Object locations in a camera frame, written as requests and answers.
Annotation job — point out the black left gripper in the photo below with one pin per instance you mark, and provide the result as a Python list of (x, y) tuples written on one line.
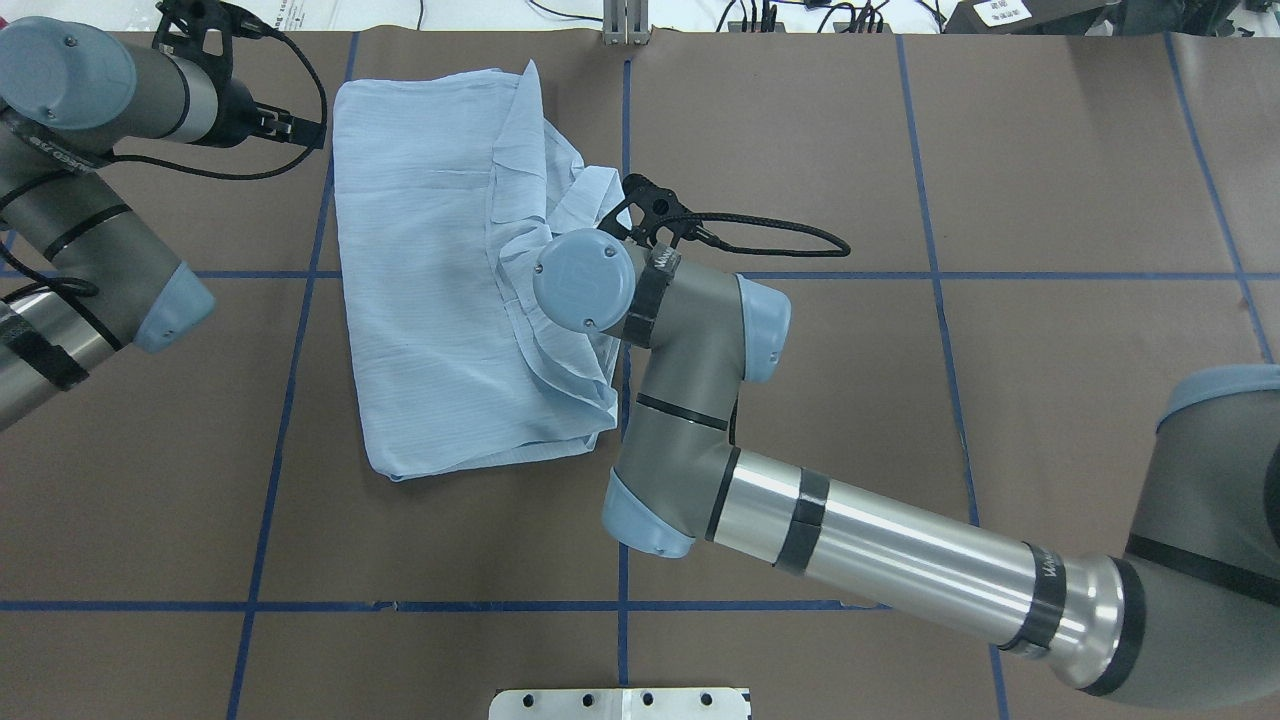
[(236, 110)]

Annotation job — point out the light blue button shirt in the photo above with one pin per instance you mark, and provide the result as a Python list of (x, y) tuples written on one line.
[(446, 192)]

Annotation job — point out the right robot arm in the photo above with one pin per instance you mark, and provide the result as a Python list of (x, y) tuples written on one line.
[(1186, 618)]

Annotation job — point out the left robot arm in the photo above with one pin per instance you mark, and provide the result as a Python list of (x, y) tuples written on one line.
[(71, 93)]

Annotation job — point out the white perforated mounting plate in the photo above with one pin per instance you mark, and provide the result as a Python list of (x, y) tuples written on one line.
[(623, 703)]

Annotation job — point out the black device with label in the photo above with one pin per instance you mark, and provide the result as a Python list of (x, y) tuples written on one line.
[(1038, 18)]

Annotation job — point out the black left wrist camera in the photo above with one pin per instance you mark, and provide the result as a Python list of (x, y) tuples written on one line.
[(204, 31)]

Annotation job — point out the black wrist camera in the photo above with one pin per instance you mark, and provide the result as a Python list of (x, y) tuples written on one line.
[(204, 31), (639, 215)]

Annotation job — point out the aluminium frame post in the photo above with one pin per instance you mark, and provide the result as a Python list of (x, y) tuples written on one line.
[(626, 22)]

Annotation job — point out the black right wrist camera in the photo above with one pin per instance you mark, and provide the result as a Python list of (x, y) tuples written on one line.
[(639, 215)]

